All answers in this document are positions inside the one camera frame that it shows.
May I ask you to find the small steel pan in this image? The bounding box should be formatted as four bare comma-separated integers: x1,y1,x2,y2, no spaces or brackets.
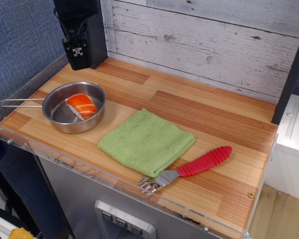
0,82,106,134

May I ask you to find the black left vertical post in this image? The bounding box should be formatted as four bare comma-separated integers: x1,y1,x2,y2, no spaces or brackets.
87,0,108,69

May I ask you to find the black right vertical post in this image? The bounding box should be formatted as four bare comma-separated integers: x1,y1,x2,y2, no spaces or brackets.
271,0,299,125

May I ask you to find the white ribbed box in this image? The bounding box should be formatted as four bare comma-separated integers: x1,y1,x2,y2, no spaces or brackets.
264,95,299,199

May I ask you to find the silver button control panel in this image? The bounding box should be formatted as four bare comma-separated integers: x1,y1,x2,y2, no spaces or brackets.
94,200,156,239

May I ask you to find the black vertical post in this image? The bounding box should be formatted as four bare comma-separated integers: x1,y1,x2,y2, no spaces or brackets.
271,0,299,125
87,0,108,69

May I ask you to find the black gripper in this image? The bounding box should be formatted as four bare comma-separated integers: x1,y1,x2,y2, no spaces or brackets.
53,0,98,70

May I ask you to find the yellow black object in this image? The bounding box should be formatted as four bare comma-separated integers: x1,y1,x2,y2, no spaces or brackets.
8,228,34,239

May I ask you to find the green towel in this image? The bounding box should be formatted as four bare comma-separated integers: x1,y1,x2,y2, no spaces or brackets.
98,109,196,177

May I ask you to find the red handled metal fork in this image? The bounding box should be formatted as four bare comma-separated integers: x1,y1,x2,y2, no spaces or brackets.
139,146,233,195

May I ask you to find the salmon sushi toy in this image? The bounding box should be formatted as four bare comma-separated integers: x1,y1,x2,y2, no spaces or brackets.
66,92,98,120

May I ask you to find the clear acrylic front guard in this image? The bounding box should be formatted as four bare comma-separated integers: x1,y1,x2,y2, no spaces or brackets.
0,126,250,239

